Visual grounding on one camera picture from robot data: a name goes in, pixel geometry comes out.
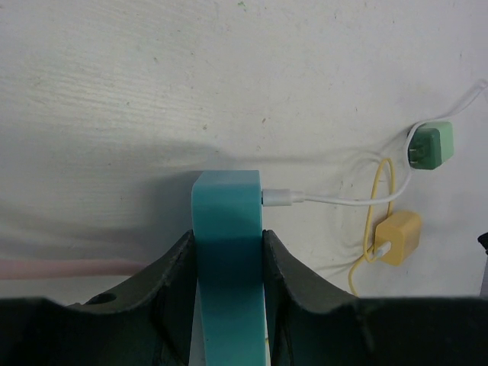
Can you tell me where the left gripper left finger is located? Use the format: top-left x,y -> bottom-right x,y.
1,231 -> 197,365

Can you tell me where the yellow plug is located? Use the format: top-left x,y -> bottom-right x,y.
374,210 -> 422,266

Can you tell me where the pink power strip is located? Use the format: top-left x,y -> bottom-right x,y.
1,259 -> 148,280

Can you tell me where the teal power strip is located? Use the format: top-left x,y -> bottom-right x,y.
191,170 -> 266,365

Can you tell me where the green plug adapter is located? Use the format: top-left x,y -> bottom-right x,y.
408,121 -> 454,170

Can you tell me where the thin white cable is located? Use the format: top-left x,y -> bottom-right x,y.
261,78 -> 488,209

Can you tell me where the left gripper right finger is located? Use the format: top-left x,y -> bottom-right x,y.
262,230 -> 487,365

